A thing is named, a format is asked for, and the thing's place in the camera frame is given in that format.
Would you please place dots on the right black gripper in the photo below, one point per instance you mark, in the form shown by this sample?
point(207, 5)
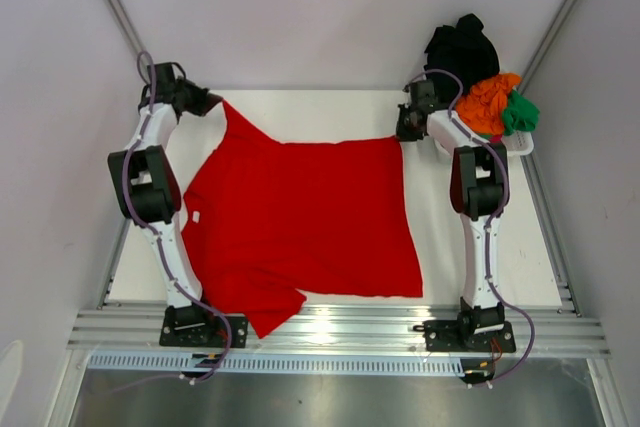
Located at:
point(409, 122)

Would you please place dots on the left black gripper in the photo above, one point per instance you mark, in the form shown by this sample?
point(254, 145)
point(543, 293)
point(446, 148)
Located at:
point(206, 101)

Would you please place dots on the red t shirt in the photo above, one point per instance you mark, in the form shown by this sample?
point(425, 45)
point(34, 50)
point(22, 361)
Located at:
point(272, 222)

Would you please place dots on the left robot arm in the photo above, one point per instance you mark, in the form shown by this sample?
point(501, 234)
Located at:
point(148, 192)

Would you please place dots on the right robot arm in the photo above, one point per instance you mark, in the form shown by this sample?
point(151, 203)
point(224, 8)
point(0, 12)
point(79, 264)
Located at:
point(479, 192)

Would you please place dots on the orange t shirt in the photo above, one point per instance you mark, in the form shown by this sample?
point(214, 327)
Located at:
point(481, 109)

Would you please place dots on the pink cloth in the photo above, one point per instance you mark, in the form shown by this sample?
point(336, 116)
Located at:
point(496, 141)

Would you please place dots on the black t shirt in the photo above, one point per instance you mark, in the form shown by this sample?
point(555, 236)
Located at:
point(464, 51)

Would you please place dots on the green t shirt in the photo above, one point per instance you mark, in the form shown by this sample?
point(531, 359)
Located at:
point(520, 114)

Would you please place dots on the white plastic basket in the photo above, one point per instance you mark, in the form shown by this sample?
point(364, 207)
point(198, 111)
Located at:
point(517, 145)

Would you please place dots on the left corner metal profile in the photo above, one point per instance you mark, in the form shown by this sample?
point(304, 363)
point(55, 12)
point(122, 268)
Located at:
point(131, 36)

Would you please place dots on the corner metal profile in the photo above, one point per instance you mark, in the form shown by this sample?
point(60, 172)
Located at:
point(551, 34)
point(131, 36)

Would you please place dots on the right corner metal profile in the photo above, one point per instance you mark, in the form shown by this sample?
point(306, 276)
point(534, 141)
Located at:
point(551, 34)

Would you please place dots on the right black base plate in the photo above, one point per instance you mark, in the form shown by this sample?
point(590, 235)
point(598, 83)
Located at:
point(449, 336)

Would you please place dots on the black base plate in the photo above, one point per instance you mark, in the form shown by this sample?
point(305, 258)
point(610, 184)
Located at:
point(200, 332)
point(449, 336)

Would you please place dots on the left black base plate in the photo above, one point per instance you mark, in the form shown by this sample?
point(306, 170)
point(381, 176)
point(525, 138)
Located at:
point(200, 332)

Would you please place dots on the aluminium mounting rail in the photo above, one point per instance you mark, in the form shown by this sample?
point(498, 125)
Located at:
point(347, 329)

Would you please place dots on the slotted cable duct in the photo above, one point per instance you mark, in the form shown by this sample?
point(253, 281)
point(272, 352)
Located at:
point(278, 364)

